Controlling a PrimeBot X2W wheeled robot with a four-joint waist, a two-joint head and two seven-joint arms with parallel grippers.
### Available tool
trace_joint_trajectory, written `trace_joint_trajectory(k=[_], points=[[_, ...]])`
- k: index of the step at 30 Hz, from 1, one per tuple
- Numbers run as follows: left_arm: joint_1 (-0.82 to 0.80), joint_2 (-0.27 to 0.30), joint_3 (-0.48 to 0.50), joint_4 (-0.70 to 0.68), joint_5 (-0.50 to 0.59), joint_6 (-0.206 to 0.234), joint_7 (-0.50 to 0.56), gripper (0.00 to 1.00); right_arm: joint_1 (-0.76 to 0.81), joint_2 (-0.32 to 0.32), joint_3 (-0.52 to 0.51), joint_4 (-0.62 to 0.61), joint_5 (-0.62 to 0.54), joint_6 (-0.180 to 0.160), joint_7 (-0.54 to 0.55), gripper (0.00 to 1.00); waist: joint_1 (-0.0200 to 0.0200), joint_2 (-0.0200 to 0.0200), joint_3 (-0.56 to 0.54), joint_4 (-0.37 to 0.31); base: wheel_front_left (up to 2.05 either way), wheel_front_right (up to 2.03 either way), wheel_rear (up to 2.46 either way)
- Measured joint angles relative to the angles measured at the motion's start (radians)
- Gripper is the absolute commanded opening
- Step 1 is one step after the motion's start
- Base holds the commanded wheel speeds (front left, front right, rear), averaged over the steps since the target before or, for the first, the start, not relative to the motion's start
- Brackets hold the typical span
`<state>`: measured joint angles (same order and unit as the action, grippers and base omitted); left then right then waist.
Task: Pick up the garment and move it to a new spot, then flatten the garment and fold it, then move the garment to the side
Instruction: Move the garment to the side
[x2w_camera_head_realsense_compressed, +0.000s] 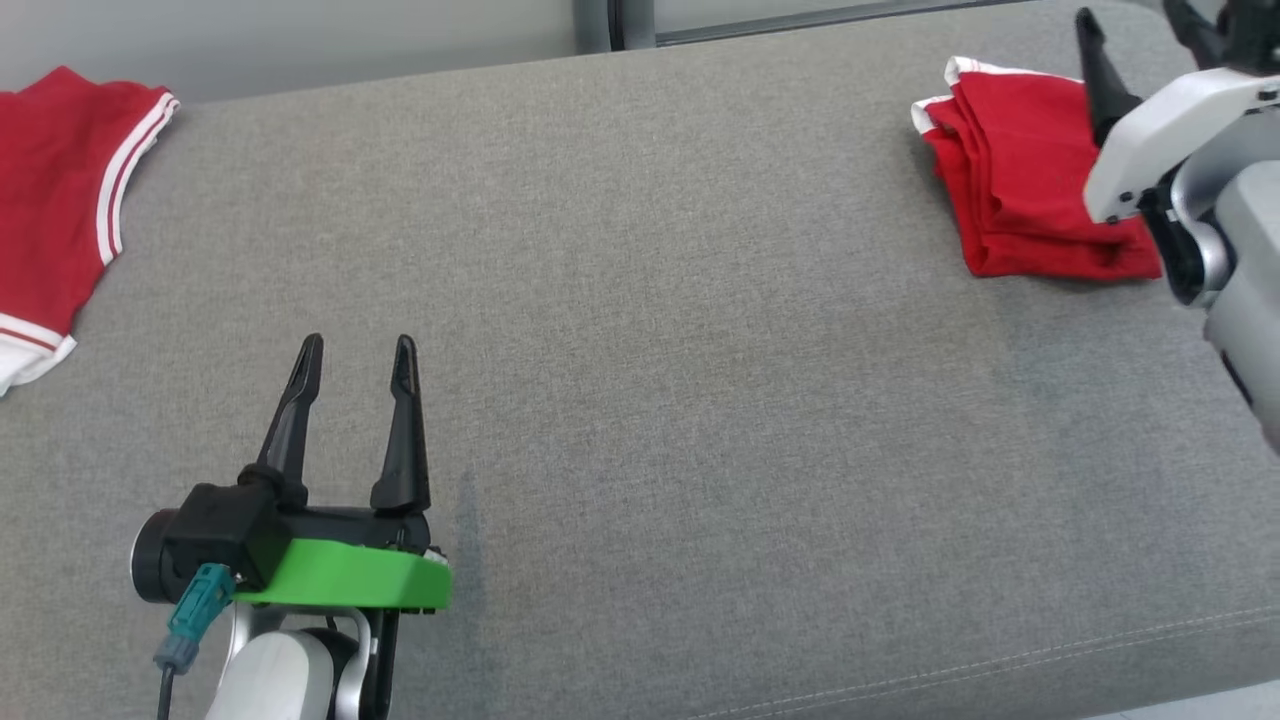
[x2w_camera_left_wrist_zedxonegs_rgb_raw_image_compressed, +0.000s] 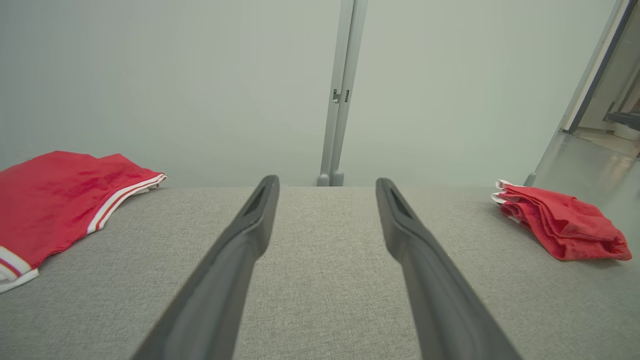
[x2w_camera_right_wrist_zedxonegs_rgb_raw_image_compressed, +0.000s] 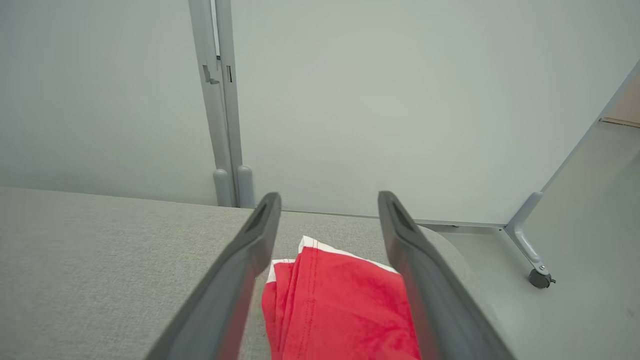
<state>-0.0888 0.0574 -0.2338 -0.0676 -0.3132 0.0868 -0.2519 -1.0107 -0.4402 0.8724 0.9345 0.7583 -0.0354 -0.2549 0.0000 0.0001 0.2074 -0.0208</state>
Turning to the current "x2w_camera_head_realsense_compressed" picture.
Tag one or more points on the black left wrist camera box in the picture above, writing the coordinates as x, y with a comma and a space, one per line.
225, 535

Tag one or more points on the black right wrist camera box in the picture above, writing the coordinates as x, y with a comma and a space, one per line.
1255, 35

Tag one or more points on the red shorts with white band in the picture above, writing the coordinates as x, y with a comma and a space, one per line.
1020, 170

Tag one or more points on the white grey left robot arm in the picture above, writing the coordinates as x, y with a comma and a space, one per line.
270, 680

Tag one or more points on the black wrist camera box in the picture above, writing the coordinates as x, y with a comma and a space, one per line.
225, 535
1255, 35

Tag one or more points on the red basketball jersey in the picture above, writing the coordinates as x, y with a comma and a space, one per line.
50, 200

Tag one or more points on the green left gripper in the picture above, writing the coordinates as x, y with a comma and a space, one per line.
350, 580

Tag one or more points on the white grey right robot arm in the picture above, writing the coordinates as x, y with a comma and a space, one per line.
1250, 250

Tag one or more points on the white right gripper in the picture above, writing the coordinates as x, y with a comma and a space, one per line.
1170, 125

